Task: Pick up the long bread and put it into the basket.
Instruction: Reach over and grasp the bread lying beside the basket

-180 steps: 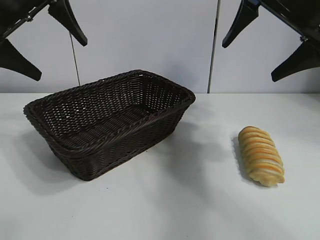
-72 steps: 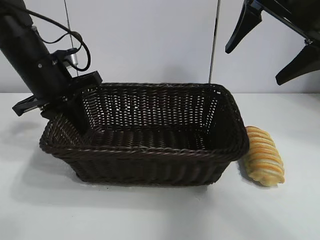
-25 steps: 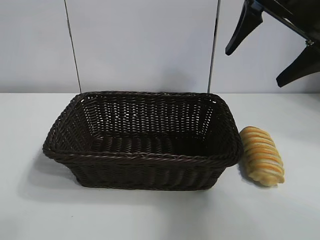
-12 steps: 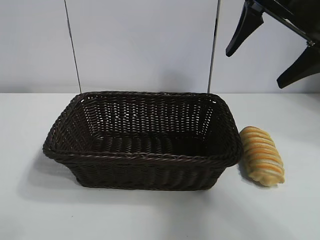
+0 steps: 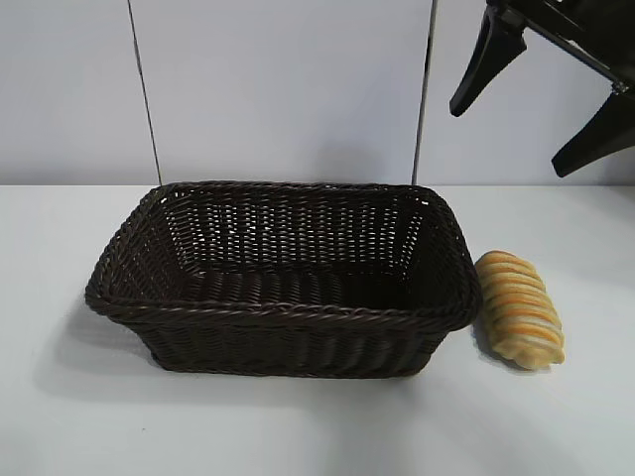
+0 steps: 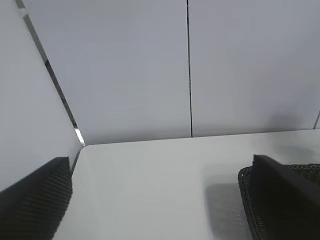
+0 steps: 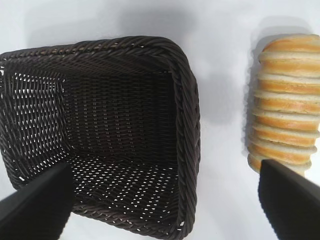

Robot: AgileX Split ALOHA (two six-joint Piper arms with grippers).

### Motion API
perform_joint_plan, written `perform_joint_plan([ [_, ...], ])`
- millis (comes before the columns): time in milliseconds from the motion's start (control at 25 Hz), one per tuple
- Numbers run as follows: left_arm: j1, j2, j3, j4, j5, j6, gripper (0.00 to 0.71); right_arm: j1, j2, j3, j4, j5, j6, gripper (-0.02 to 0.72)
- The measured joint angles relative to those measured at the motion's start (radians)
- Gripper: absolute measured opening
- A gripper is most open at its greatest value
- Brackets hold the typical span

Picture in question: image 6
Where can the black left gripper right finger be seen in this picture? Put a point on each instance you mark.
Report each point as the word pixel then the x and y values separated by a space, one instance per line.
pixel 287 200

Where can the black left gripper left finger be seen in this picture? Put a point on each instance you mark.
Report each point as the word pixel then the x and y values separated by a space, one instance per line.
pixel 32 200

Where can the dark brown wicker basket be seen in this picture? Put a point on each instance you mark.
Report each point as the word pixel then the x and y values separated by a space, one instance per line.
pixel 255 195

